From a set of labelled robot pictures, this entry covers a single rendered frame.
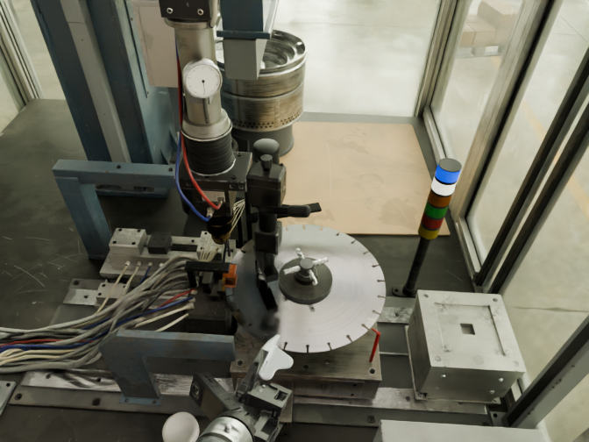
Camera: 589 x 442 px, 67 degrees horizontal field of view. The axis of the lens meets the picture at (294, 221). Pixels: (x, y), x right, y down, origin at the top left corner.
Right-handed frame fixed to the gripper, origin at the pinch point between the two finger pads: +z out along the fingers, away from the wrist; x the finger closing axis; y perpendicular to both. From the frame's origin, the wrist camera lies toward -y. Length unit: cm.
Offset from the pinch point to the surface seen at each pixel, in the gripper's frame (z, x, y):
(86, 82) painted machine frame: 27, 41, -73
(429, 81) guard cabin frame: 110, 70, 8
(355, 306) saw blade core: 9.8, 14.0, 11.9
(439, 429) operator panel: -0.1, 2.0, 32.1
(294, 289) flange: 8.0, 13.7, -0.5
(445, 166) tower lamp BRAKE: 18, 44, 20
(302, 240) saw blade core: 20.5, 20.4, -4.1
